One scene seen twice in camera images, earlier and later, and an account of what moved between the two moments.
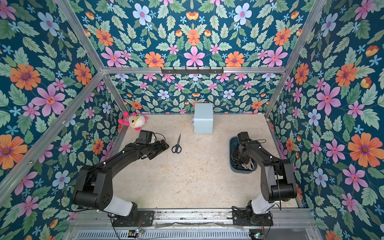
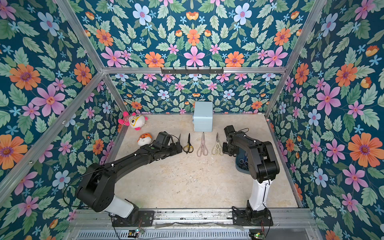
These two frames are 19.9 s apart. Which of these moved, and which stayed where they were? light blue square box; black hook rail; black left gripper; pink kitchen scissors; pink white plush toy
Moved: black left gripper; pink kitchen scissors
Stayed: pink white plush toy; black hook rail; light blue square box
